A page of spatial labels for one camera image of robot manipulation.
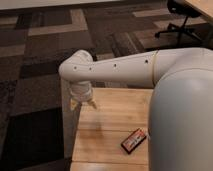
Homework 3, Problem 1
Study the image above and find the red black snack packet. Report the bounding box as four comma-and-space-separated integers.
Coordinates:
121, 128, 146, 154

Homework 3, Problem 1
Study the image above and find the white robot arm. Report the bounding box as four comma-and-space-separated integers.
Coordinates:
59, 47, 213, 171

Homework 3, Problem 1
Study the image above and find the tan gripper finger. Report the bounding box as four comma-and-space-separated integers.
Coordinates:
87, 99, 97, 109
70, 100, 78, 110

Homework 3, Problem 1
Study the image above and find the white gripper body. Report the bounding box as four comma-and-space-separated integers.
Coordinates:
70, 81, 93, 102

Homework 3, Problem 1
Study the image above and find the black office chair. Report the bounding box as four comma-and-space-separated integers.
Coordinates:
154, 0, 203, 47

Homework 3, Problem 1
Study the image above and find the light wooden desk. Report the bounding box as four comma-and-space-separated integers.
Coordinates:
185, 0, 213, 21

